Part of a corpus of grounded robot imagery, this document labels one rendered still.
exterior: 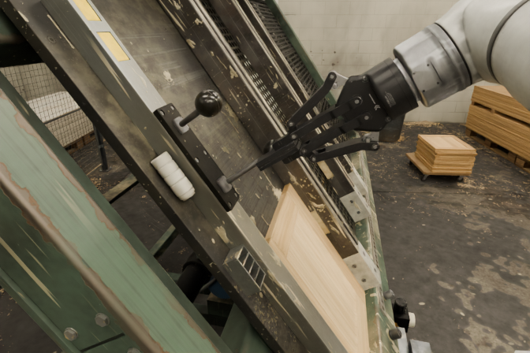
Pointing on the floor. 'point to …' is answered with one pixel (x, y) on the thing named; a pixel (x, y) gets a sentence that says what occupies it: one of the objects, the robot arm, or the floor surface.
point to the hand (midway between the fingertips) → (278, 154)
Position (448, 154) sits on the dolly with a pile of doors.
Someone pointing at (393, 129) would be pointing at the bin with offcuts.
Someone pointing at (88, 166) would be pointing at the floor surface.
